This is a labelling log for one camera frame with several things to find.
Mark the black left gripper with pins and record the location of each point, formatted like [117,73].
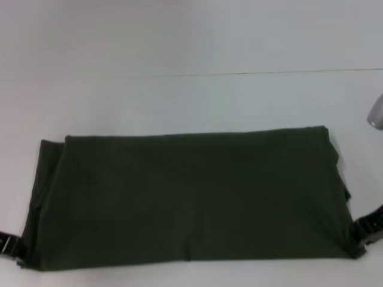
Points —
[4,243]

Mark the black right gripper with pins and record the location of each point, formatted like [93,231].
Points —
[377,222]

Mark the dark green FREE t-shirt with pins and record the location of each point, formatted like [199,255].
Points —
[185,197]

